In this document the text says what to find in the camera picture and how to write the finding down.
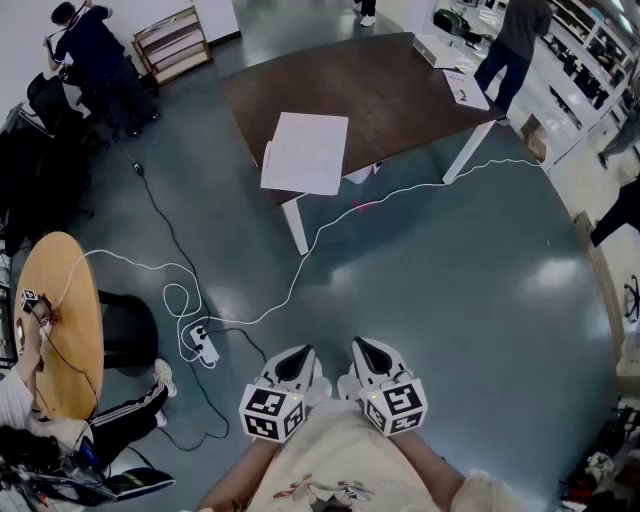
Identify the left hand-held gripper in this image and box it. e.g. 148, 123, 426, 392
238, 344, 324, 444

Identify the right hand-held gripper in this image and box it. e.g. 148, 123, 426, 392
352, 336, 429, 437

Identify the white paper booklet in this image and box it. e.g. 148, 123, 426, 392
259, 111, 350, 197

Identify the person's left forearm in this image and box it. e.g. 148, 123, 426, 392
196, 433, 282, 512

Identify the person's right forearm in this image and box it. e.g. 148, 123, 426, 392
393, 430, 470, 502

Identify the person's right white shoe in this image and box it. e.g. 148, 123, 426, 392
336, 369, 359, 401

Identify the white power strip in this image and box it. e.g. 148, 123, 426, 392
188, 323, 222, 367

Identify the person's cream printed shirt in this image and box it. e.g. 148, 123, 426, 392
247, 397, 516, 512

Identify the white table leg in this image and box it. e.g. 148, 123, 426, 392
441, 119, 497, 185
280, 193, 310, 257

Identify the black round table base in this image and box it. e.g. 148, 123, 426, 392
96, 289, 160, 377

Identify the round wooden table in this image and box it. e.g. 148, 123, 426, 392
12, 230, 106, 422

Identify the black chair base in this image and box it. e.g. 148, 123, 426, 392
623, 273, 640, 322

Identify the cardboard box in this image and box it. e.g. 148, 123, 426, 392
519, 114, 550, 165

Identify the white booklet with black print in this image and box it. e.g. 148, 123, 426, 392
442, 69, 491, 112

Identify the flat white box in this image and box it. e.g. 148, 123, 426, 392
411, 33, 471, 70

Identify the wooden shelf rack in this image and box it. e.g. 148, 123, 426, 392
130, 4, 214, 87

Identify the black bag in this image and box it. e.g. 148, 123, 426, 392
432, 8, 472, 37

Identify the black office chair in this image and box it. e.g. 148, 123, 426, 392
25, 71, 92, 137

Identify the white shelving unit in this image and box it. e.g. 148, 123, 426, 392
542, 0, 640, 114

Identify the white power strip cord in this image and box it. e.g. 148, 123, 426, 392
203, 158, 547, 327

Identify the black floor cable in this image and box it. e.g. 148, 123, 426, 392
113, 142, 269, 453

